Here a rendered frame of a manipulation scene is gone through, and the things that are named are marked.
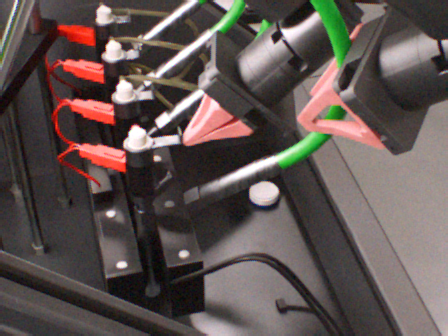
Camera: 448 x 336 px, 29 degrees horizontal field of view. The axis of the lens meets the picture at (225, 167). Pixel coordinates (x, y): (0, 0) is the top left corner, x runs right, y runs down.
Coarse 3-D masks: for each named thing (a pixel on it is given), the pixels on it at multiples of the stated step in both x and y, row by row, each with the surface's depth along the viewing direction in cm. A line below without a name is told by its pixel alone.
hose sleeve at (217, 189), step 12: (264, 156) 72; (276, 156) 71; (240, 168) 73; (252, 168) 72; (264, 168) 71; (276, 168) 71; (216, 180) 74; (228, 180) 73; (240, 180) 72; (252, 180) 72; (264, 180) 72; (204, 192) 74; (216, 192) 74; (228, 192) 73
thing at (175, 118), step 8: (264, 24) 87; (192, 96) 90; (200, 96) 90; (176, 104) 91; (184, 104) 91; (192, 104) 90; (200, 104) 91; (168, 112) 91; (176, 112) 91; (184, 112) 91; (192, 112) 91; (160, 120) 91; (168, 120) 91; (176, 120) 91; (160, 128) 91; (168, 128) 92
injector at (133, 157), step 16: (128, 160) 83; (144, 160) 83; (128, 176) 84; (144, 176) 84; (160, 176) 86; (176, 176) 87; (144, 192) 85; (160, 192) 86; (144, 208) 87; (144, 224) 88; (144, 240) 90; (144, 256) 92; (144, 272) 93
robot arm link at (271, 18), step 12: (252, 0) 71; (264, 0) 71; (276, 0) 71; (288, 0) 71; (300, 0) 71; (360, 0) 75; (372, 0) 73; (264, 12) 72; (276, 12) 72; (288, 12) 71
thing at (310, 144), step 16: (320, 0) 61; (320, 16) 62; (336, 16) 62; (336, 32) 62; (336, 48) 63; (336, 64) 65; (336, 112) 67; (304, 144) 69; (320, 144) 69; (288, 160) 70
